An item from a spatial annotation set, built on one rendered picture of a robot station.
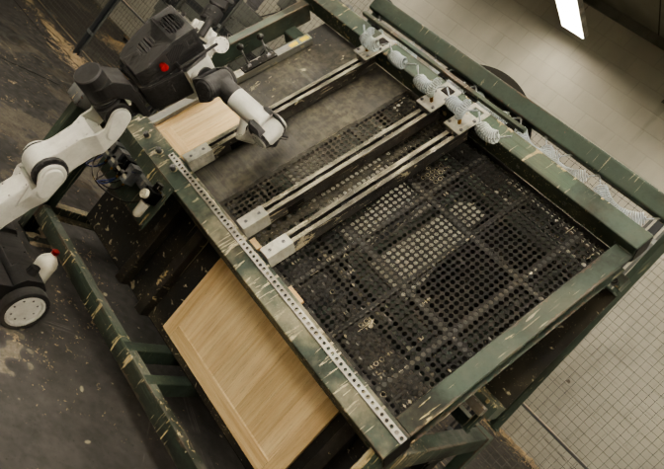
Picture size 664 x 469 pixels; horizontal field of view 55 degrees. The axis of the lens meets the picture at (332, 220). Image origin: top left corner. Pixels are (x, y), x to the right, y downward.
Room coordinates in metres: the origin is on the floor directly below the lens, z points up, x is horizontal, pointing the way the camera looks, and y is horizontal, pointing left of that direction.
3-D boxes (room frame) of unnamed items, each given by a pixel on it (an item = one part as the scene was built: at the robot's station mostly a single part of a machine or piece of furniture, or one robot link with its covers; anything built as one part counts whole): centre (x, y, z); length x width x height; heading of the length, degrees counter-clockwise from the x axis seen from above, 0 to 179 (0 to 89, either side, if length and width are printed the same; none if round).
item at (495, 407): (2.92, -0.81, 1.38); 0.70 x 0.15 x 0.85; 59
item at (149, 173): (2.77, 0.86, 0.69); 0.50 x 0.14 x 0.24; 59
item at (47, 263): (2.75, 0.87, 0.10); 0.10 x 0.10 x 0.20
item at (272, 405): (2.55, -0.12, 0.53); 0.90 x 0.02 x 0.55; 59
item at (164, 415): (3.13, -0.06, 0.41); 2.20 x 1.38 x 0.83; 59
